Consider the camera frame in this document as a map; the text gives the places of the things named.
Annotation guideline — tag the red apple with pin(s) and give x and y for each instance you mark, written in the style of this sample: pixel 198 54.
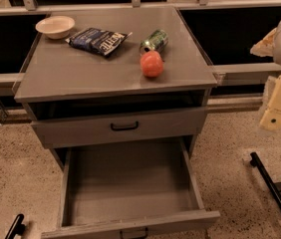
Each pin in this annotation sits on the red apple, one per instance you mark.
pixel 151 64

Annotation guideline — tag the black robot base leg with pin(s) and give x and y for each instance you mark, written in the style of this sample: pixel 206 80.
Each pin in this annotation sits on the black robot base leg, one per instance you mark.
pixel 275 191

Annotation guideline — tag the closed grey upper drawer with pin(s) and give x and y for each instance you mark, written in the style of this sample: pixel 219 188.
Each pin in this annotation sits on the closed grey upper drawer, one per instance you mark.
pixel 57 133

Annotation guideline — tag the grey drawer cabinet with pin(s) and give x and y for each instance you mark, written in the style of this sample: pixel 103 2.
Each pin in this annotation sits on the grey drawer cabinet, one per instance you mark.
pixel 63 83

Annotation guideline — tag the open grey lower drawer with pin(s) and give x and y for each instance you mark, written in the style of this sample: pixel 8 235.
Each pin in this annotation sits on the open grey lower drawer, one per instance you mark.
pixel 129 190

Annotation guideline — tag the green soda can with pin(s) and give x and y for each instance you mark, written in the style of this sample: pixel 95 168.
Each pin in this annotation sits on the green soda can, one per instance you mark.
pixel 156 41

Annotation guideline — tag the blue chip bag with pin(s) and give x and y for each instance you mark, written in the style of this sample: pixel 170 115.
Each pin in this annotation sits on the blue chip bag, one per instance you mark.
pixel 97 41

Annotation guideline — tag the white bowl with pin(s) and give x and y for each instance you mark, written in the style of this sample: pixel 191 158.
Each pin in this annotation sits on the white bowl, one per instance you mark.
pixel 56 27

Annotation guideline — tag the black leg at bottom left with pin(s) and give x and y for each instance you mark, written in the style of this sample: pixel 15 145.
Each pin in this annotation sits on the black leg at bottom left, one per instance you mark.
pixel 17 228

